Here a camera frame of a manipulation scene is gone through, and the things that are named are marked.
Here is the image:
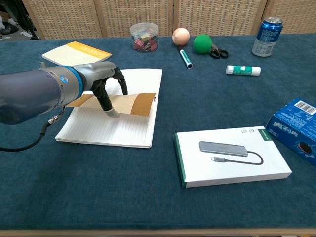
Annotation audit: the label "black handled scissors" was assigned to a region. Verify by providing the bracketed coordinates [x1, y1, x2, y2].
[209, 42, 230, 60]

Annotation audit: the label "blue felt table mat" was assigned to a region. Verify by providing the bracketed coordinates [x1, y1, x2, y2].
[0, 33, 316, 232]

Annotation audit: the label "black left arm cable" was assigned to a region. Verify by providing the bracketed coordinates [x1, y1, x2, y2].
[0, 105, 66, 152]

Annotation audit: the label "peach ball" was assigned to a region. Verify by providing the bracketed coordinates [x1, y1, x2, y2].
[172, 27, 191, 46]

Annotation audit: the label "green ball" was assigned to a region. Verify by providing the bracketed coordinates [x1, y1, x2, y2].
[193, 34, 213, 55]

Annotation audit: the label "woven wooden folding screen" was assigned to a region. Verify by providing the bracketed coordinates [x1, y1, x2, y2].
[18, 0, 316, 40]

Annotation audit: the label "clear jar of binder clips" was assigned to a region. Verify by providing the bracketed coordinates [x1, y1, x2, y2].
[129, 22, 159, 53]

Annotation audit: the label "blue Oreo cookie box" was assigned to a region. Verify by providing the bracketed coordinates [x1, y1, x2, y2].
[265, 97, 316, 165]

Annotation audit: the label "yellow white Lexicon notepad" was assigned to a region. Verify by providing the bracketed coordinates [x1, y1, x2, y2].
[41, 40, 113, 67]

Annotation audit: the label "black tripod stand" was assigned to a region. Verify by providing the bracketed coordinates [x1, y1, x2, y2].
[14, 0, 42, 40]

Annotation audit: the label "green white glue stick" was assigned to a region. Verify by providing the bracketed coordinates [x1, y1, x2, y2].
[225, 65, 262, 76]

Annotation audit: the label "green white marker pen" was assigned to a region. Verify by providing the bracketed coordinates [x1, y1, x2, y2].
[178, 44, 194, 70]

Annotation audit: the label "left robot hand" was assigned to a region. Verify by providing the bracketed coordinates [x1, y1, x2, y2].
[73, 61, 129, 119]

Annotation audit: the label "white USB hub box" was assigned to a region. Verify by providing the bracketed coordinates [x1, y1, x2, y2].
[174, 125, 293, 189]

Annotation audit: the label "brown cardboard bookmark with tassel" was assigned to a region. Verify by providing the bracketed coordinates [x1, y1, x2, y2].
[65, 92, 157, 117]

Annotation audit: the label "open white spiral notebook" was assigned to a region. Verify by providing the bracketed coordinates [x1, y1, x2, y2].
[54, 68, 163, 150]

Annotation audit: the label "blue soda can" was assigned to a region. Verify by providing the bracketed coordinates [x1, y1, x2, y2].
[251, 16, 284, 58]

